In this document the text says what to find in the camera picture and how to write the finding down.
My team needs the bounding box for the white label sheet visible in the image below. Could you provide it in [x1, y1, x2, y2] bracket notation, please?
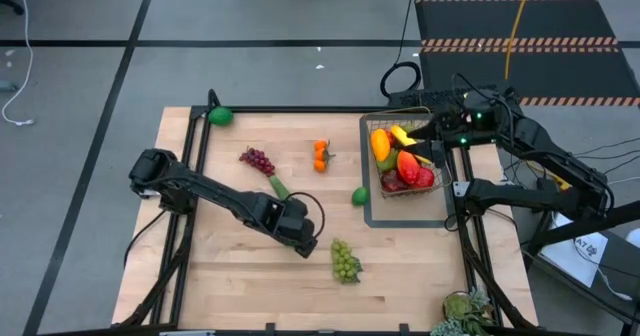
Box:
[539, 230, 609, 288]

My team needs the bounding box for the black hazard-striped floor mat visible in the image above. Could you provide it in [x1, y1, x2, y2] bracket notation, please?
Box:
[414, 0, 640, 108]

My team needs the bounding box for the potted succulent plant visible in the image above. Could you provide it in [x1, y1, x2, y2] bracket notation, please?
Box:
[429, 288, 497, 336]

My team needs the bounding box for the yellow toy banana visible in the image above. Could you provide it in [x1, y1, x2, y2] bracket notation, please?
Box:
[389, 124, 434, 167]

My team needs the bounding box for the black aluminium table frame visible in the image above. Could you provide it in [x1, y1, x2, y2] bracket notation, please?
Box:
[119, 88, 540, 336]

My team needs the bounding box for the black side stand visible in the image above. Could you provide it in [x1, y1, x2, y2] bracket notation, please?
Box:
[524, 199, 640, 327]

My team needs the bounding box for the black hanging cable coil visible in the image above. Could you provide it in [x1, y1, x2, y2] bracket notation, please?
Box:
[379, 0, 423, 99]

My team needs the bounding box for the yellow hanging cable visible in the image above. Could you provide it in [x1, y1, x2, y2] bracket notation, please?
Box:
[503, 0, 535, 81]

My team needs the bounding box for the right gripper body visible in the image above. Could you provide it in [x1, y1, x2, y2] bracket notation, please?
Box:
[434, 89, 503, 148]

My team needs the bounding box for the green toy grape bunch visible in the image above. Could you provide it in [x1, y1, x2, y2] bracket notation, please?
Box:
[330, 238, 364, 285]

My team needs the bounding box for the red orange toy mango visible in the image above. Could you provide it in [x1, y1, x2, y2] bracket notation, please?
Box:
[396, 149, 422, 186]

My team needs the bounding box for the orange toy tangerine sprig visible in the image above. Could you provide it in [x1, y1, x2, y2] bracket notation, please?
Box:
[313, 139, 337, 174]

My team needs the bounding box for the dark red toy apple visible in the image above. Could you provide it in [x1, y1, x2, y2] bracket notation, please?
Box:
[381, 170, 409, 194]

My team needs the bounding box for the black computer case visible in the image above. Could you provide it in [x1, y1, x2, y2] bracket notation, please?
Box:
[387, 84, 527, 127]

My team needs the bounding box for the purple toy grape bunch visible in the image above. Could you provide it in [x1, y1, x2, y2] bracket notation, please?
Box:
[238, 146, 277, 178]

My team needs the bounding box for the brownish green toy pear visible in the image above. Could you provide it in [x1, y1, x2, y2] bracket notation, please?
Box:
[375, 148, 400, 174]

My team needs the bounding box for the yellow orange toy mango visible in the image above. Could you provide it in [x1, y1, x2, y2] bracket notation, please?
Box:
[370, 128, 392, 164]

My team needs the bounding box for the green toy cucumber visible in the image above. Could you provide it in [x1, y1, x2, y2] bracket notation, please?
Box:
[268, 174, 292, 201]

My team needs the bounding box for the small bright green lime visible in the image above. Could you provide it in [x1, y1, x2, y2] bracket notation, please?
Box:
[350, 186, 371, 207]

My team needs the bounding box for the grey black-bordered placemat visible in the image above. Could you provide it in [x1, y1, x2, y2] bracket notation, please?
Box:
[358, 112, 458, 229]

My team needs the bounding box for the red toy pomegranate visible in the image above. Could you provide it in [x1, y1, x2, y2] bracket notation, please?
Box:
[413, 166, 437, 190]

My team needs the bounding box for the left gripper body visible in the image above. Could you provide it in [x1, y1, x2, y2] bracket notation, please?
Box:
[276, 197, 319, 244]

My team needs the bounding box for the white floor cable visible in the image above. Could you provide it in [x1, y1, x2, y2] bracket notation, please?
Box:
[0, 0, 36, 127]

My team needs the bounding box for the copper wire basket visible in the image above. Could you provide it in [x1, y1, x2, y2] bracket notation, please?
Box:
[366, 106, 454, 200]

